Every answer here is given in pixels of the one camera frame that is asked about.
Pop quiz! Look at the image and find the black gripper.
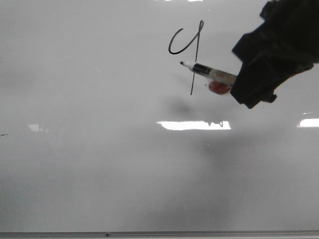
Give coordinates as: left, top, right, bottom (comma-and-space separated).
231, 0, 319, 109

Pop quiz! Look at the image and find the black and white whiteboard marker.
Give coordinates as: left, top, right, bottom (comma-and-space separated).
180, 61, 237, 95

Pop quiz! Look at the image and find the white whiteboard with aluminium frame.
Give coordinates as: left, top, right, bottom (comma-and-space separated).
0, 0, 319, 232

